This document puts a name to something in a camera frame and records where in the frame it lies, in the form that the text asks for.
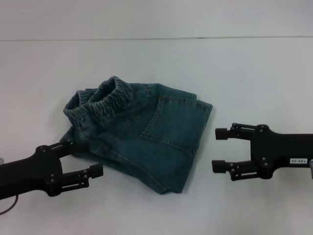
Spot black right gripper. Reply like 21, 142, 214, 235
211, 123, 313, 182

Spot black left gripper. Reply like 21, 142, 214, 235
0, 140, 104, 198

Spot blue denim shorts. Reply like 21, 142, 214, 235
62, 75, 214, 196

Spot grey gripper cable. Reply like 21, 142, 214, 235
0, 194, 20, 214

